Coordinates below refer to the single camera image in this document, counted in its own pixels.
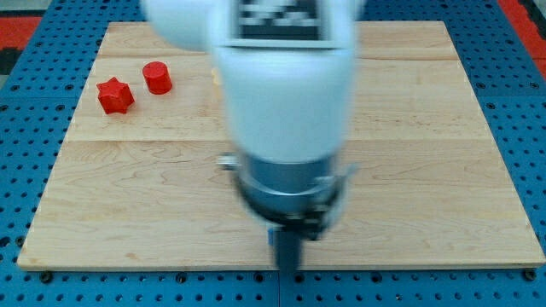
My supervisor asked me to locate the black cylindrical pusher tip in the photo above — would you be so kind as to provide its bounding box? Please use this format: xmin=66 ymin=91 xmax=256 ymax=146
xmin=275 ymin=229 xmax=302 ymax=272

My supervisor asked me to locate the silver black end effector flange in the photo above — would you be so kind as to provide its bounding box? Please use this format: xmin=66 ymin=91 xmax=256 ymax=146
xmin=217 ymin=153 xmax=357 ymax=240

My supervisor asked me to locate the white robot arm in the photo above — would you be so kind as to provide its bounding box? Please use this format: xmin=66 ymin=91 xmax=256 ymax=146
xmin=141 ymin=0 xmax=364 ymax=271

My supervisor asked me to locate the light wooden board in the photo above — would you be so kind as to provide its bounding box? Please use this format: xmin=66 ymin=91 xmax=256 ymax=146
xmin=17 ymin=21 xmax=545 ymax=271

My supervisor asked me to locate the black white fiducial marker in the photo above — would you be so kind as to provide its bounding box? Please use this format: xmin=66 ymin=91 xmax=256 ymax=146
xmin=233 ymin=0 xmax=329 ymax=42

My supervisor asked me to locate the red cylinder block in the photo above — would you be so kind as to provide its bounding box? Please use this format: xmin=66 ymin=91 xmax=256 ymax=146
xmin=142 ymin=61 xmax=172 ymax=95

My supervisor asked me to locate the red star block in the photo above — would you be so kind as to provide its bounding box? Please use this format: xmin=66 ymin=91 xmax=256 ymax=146
xmin=96 ymin=77 xmax=135 ymax=114

